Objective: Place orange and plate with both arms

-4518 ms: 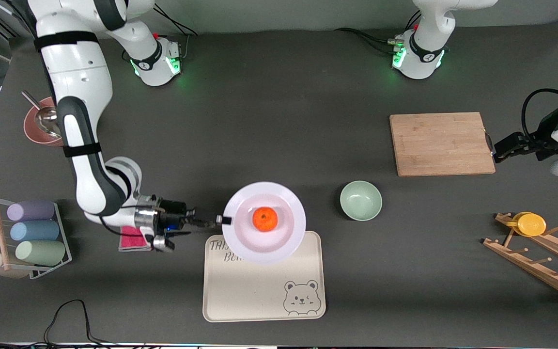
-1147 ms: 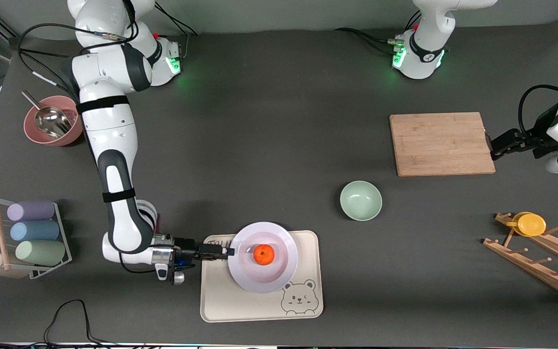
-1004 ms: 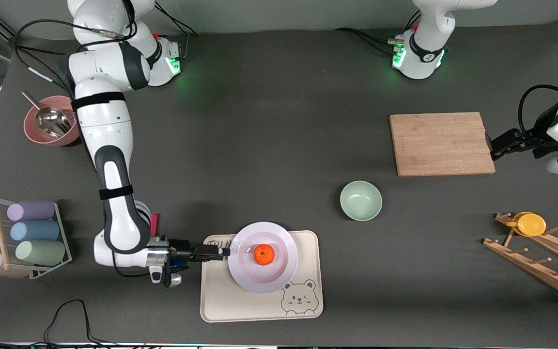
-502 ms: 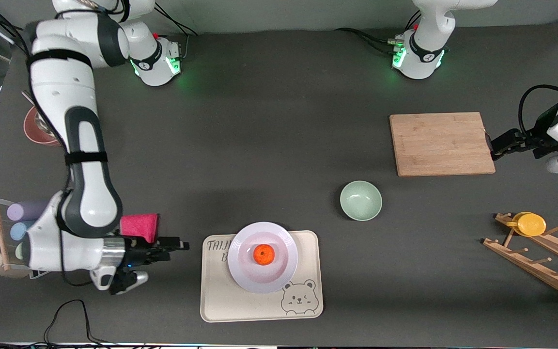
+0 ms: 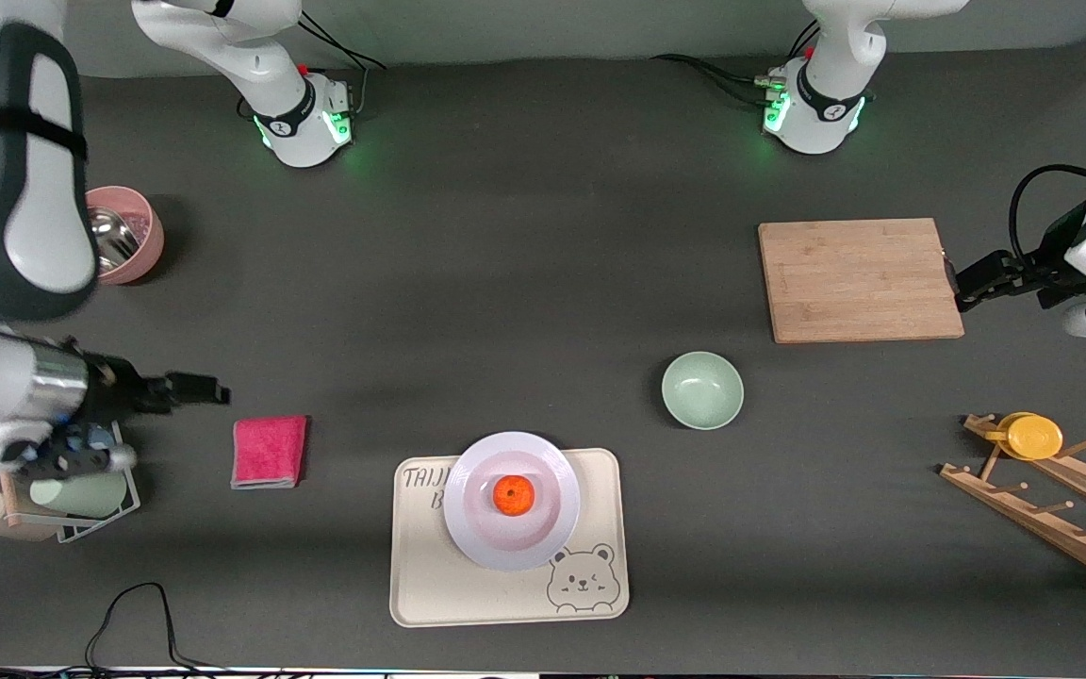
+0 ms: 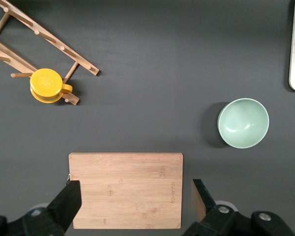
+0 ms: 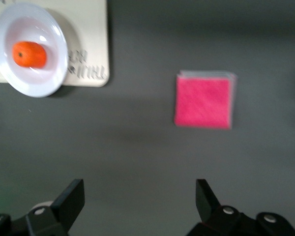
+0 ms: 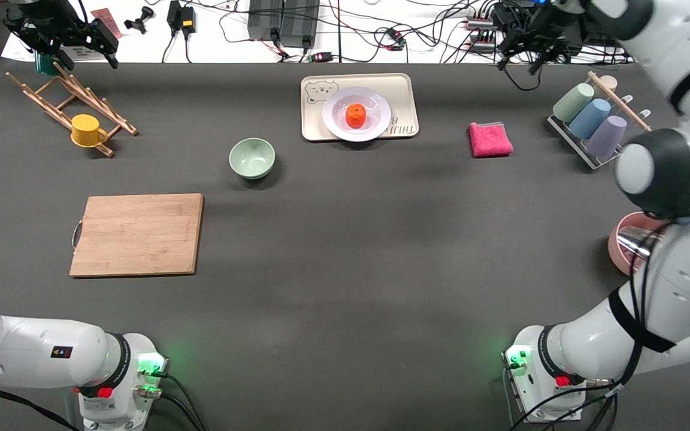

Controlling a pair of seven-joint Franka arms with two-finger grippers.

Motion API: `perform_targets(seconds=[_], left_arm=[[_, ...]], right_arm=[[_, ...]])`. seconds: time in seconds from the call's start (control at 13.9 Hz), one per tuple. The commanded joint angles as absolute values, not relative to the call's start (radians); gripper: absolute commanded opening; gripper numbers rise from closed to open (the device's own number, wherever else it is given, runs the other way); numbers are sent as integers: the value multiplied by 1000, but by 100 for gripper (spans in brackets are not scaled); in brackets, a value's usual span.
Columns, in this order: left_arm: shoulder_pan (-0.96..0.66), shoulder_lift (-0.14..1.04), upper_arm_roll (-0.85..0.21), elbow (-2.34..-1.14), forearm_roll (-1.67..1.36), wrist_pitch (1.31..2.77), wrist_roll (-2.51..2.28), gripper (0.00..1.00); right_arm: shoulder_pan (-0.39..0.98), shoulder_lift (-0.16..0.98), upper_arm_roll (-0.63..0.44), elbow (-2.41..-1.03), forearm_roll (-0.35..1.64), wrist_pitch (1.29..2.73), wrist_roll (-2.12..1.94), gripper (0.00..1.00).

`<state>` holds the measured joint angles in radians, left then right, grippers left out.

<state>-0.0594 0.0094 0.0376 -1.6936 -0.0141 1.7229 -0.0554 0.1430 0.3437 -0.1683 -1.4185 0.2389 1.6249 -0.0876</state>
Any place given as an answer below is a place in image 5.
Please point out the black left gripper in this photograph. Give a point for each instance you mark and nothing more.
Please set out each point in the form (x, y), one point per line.
(1041, 265)

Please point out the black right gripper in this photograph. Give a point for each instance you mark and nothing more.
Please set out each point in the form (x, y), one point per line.
(112, 391)

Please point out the orange fruit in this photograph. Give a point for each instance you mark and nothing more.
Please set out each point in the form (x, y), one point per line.
(514, 495)

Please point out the pale lavender round plate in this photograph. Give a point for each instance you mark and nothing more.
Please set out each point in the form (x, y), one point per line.
(515, 547)

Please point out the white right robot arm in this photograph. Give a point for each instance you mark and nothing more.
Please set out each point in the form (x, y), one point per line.
(6, 189)

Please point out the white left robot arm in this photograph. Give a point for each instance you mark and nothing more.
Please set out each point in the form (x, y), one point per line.
(830, 104)

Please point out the pink folded cloth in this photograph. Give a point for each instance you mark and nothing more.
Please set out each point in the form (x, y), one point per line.
(268, 453)

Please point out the wooden cutting board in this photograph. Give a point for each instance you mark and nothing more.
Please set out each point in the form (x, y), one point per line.
(845, 273)

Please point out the green cup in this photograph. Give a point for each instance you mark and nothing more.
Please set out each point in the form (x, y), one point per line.
(81, 495)

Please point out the pink bowl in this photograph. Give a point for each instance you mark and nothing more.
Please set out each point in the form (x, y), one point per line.
(149, 240)

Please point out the yellow cup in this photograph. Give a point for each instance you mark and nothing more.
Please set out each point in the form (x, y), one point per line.
(1033, 438)

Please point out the metal scoop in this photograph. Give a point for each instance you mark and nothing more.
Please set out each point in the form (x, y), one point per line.
(114, 245)

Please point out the wooden peg drying rack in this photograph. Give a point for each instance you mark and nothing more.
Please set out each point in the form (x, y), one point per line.
(1043, 514)

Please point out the light green bowl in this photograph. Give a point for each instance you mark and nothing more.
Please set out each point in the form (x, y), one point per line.
(702, 390)

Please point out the beige bear print tray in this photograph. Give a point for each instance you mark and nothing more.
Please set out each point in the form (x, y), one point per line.
(468, 594)

